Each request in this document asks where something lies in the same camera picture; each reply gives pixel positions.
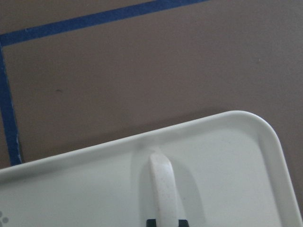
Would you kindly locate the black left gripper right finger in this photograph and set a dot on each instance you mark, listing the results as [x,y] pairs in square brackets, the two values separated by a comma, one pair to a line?
[183,223]

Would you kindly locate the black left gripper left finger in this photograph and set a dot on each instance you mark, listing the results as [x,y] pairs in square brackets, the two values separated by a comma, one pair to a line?
[151,223]

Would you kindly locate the white ceramic spoon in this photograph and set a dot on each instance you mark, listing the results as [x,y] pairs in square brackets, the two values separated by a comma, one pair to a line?
[165,193]

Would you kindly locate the white plastic tray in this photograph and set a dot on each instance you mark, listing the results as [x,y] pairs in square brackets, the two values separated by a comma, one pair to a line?
[230,171]

